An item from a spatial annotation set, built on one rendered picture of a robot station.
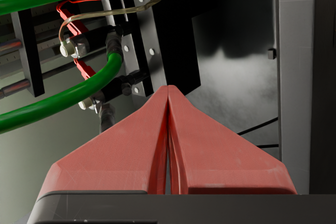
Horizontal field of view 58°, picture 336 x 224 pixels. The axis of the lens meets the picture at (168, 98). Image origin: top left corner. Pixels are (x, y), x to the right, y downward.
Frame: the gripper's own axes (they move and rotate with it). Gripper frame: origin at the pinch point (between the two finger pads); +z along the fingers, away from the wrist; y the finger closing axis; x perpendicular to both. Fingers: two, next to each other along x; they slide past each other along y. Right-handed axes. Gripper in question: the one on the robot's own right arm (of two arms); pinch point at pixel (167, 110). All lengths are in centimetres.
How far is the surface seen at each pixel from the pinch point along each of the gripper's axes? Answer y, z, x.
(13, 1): 10.5, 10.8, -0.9
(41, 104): 9.6, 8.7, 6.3
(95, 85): 6.2, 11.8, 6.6
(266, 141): -19, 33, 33
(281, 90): -14.0, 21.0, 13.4
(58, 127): 26, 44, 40
